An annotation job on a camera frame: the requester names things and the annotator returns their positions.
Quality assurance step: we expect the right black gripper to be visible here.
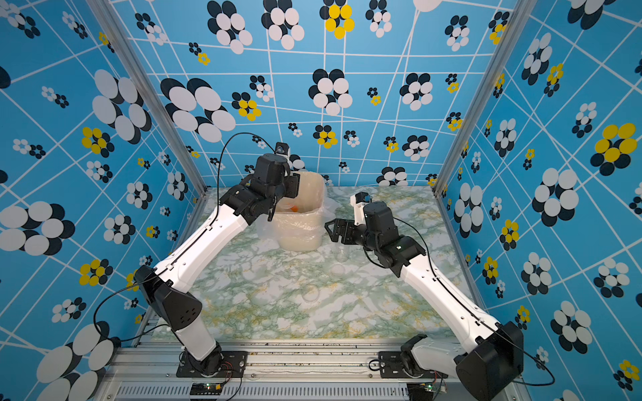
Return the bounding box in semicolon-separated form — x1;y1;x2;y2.
326;219;382;254

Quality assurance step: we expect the small tea jar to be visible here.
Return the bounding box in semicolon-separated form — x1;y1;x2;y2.
334;243;349;263

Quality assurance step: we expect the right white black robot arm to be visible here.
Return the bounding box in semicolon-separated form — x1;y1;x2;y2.
324;192;530;400

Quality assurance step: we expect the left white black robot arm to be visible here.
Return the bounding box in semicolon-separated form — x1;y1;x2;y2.
133;142;300;377

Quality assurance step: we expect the clear plastic bin liner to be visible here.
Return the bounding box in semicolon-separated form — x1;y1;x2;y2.
254;171;340;242

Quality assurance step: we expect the right green circuit board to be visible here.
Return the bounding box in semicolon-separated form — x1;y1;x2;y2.
407;383;435;401

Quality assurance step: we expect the green circuit board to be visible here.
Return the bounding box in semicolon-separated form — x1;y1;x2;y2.
407;383;435;401
190;382;224;398

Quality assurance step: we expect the left green circuit board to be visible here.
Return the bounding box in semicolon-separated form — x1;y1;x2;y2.
190;382;224;398

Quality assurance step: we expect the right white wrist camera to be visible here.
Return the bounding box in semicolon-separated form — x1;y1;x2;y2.
350;191;372;226

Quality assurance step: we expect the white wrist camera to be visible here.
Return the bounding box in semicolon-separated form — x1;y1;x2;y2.
350;191;372;226
274;142;291;158

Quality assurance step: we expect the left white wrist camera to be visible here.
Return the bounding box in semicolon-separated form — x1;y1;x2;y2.
274;142;291;158

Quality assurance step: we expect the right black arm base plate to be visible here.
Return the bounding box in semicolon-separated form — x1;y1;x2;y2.
368;351;449;380

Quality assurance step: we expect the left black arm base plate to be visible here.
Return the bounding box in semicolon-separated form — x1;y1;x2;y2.
176;351;249;379

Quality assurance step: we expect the left aluminium corner post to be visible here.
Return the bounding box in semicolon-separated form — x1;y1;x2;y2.
87;1;207;196

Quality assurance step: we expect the aluminium corner post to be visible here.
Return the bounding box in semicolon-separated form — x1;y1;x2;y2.
87;1;207;196
433;0;538;197

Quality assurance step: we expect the aluminium front rail frame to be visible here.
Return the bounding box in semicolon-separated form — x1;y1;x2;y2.
95;339;473;400

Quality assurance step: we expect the right aluminium corner post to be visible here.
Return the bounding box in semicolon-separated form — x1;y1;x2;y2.
433;0;538;197

